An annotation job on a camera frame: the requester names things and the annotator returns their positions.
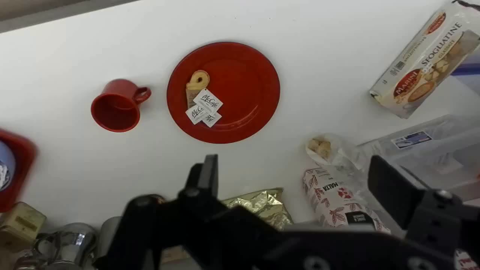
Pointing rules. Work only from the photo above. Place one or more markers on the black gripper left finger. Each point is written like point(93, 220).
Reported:
point(204, 180)

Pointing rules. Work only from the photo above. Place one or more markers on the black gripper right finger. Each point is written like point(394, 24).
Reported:
point(394, 192)

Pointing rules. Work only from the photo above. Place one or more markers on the red round plate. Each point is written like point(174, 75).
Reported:
point(244, 90)

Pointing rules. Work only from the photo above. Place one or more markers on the red ceramic mug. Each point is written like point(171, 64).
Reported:
point(117, 106)

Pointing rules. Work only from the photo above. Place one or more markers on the white sugar packet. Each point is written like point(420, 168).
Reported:
point(208, 100)
point(211, 118)
point(193, 114)

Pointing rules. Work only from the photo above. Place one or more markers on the clear plastic storage container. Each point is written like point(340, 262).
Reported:
point(439, 150)

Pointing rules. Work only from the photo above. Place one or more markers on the gold foil bag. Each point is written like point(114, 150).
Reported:
point(262, 204)

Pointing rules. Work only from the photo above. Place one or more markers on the clear bag of crackers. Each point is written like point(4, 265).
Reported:
point(322, 147)

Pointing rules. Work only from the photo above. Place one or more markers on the steel cup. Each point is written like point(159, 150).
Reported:
point(106, 234)

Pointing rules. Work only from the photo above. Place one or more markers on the cream pasta box red logo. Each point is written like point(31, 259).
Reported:
point(424, 64)

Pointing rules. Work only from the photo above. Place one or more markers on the steel pitcher with lid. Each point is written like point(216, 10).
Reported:
point(75, 241)

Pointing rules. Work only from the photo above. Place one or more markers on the red tin with blue label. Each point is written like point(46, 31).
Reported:
point(24, 150)

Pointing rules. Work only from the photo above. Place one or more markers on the gold square tin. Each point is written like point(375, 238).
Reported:
point(22, 225)

